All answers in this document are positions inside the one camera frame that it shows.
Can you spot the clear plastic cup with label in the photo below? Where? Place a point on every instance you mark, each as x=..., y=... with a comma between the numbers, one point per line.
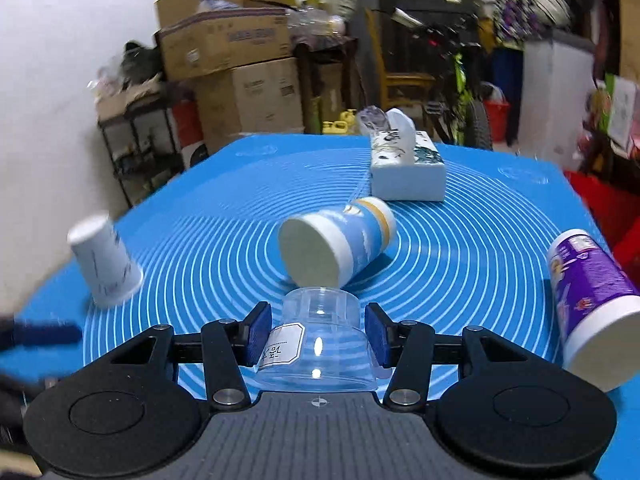
x=319, y=346

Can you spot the white paper cup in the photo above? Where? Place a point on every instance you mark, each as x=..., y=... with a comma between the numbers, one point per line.
x=110, y=272

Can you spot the yellow plastic jug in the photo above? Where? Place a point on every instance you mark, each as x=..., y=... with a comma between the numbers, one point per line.
x=345, y=125

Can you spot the floral fabric bag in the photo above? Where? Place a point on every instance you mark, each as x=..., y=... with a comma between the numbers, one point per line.
x=515, y=22

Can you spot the white cabinet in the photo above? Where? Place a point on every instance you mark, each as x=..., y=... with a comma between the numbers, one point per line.
x=557, y=82

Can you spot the lower cardboard box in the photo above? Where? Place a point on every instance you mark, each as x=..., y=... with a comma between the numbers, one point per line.
x=255, y=98

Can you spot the purple paper cup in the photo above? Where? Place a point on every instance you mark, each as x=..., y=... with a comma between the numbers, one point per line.
x=597, y=308

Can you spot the red plastic bucket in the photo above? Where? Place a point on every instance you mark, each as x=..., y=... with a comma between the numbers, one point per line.
x=498, y=116

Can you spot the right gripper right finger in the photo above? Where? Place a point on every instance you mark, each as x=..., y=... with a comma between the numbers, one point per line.
x=410, y=348

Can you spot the blue paper cup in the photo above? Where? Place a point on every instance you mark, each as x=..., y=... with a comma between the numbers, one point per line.
x=329, y=247

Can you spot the cardboard box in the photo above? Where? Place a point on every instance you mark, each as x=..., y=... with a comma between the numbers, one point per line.
x=201, y=37
x=255, y=98

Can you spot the black metal shelf rack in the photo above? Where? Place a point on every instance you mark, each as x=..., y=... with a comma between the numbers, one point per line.
x=141, y=162

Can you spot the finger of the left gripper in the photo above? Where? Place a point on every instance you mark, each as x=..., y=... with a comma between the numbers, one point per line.
x=16, y=333

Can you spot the upper cardboard box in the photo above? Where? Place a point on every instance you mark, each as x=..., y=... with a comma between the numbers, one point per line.
x=201, y=37

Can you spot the white tissue box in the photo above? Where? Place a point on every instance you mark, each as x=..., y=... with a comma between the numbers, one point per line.
x=405, y=164

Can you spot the wooden chair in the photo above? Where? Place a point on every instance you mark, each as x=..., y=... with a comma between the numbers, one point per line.
x=399, y=86

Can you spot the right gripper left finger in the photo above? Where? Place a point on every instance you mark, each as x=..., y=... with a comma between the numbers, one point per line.
x=223, y=347

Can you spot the green bicycle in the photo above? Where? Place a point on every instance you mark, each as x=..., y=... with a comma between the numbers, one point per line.
x=449, y=51

